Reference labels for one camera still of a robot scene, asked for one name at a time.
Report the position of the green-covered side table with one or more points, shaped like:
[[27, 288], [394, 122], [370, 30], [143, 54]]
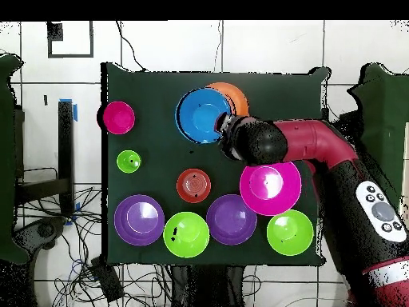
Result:
[[6, 160], [389, 96]]

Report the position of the large pink plastic bowl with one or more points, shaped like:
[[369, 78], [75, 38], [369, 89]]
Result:
[[270, 188]]

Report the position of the green plastic bowl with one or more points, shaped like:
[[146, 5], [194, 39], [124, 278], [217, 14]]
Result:
[[186, 234], [290, 232]]

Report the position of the black power strip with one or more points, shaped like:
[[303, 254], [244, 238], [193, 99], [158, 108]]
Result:
[[107, 281]]

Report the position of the black stand with blue tape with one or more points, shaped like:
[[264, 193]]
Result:
[[65, 144]]

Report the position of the green plastic cup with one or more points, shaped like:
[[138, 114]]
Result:
[[128, 161]]

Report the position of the blue plastic bowl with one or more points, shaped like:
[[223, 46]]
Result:
[[199, 115]]

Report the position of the dark green tablecloth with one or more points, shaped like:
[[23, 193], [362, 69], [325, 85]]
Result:
[[153, 89]]

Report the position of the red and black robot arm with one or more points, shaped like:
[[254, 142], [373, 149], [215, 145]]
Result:
[[319, 140]]

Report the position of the black square floor frame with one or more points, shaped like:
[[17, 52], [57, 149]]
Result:
[[55, 32]]

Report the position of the small red-pink plastic bowl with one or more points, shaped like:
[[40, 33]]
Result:
[[119, 117]]

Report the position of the white panel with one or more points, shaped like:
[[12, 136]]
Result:
[[406, 140]]

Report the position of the purple plastic bowl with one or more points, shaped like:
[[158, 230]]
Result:
[[139, 220], [230, 220]]

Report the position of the small orange-red plastic bowl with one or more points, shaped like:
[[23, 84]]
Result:
[[193, 185]]

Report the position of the large orange plastic bowl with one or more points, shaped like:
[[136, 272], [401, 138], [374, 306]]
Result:
[[236, 99]]

